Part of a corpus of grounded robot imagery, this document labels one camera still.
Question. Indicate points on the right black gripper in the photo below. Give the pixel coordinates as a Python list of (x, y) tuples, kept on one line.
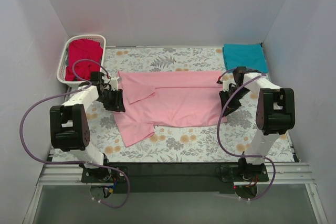
[(230, 99)]

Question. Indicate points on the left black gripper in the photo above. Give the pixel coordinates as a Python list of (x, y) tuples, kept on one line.
[(115, 100)]

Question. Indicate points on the pink t shirt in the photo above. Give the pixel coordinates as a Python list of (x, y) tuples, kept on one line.
[(174, 99)]

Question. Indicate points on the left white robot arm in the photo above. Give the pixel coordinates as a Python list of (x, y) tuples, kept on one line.
[(69, 124)]

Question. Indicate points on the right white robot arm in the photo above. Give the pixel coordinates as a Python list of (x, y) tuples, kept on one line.
[(275, 115)]

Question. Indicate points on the folded teal t shirt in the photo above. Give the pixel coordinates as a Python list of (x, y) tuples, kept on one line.
[(249, 56)]

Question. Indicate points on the red t shirt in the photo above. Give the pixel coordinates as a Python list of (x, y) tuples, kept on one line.
[(83, 49)]

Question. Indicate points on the white plastic basket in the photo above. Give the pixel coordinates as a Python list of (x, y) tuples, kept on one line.
[(65, 62)]

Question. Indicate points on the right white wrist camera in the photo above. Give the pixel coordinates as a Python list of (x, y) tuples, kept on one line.
[(225, 82)]

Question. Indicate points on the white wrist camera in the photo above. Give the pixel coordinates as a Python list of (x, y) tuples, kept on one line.
[(225, 82), (114, 83)]

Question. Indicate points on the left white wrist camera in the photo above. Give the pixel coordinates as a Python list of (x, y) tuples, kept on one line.
[(114, 83)]

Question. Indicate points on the aluminium frame rail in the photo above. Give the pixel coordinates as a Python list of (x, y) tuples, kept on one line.
[(280, 173)]

